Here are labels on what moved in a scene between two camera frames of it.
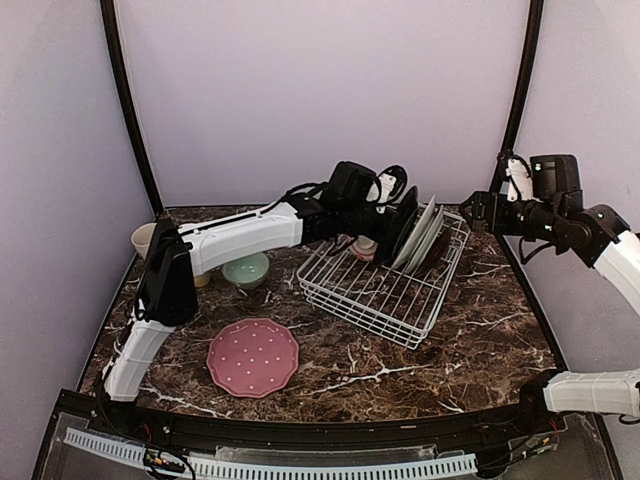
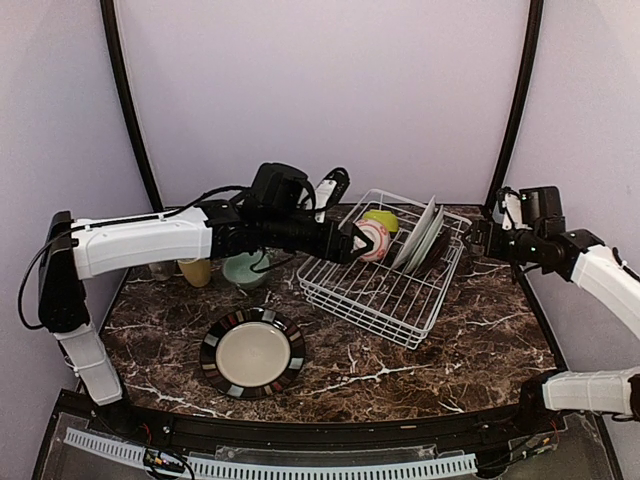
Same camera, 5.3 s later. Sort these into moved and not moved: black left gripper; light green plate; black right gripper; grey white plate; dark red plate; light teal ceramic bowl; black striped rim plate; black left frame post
Moved: black right gripper; black striped rim plate; black left gripper
Not moved: dark red plate; black left frame post; light green plate; grey white plate; light teal ceramic bowl
